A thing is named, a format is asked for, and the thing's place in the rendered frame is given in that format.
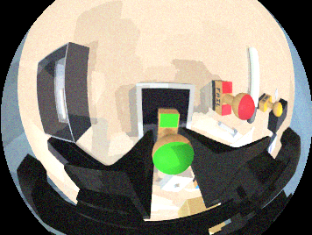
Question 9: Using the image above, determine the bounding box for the wooden rubber stamp with yellow knob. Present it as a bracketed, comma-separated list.
[258, 93, 283, 117]

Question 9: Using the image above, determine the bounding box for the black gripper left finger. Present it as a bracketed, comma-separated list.
[64, 129, 155, 219]

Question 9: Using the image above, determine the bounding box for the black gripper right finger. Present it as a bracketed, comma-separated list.
[181, 127, 272, 209]

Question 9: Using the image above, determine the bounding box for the rubber stamp with red knob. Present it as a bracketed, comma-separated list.
[212, 80, 255, 120]

